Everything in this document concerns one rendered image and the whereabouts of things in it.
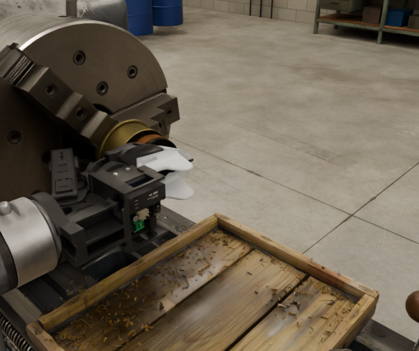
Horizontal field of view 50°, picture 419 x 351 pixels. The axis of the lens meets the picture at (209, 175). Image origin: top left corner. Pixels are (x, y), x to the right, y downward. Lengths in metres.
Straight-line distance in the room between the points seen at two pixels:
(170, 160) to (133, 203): 0.10
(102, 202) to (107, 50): 0.26
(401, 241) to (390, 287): 0.37
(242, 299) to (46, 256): 0.31
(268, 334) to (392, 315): 1.42
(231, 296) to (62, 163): 0.30
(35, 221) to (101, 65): 0.29
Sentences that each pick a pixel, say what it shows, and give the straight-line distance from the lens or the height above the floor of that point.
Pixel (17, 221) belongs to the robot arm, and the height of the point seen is 1.12.
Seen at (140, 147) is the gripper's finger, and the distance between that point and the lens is 0.51.
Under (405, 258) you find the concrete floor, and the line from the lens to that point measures 2.31.
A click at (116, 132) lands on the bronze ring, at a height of 1.12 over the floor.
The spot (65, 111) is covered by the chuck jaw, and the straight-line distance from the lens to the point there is 0.57.
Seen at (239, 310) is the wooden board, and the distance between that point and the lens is 0.63.
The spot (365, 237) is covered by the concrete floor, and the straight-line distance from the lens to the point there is 2.39.
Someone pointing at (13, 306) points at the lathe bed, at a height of 0.84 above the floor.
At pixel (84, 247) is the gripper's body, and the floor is 1.08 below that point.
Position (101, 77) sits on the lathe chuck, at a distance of 0.65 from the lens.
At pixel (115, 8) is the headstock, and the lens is 0.85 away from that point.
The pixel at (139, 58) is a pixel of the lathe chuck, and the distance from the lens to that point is 0.69.
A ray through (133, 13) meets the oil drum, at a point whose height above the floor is 0.33.
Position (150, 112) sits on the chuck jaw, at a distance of 0.65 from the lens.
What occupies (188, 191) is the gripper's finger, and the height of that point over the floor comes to 1.07.
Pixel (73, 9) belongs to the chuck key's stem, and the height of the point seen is 1.25.
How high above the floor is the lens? 1.33
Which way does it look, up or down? 28 degrees down
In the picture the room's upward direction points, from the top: straight up
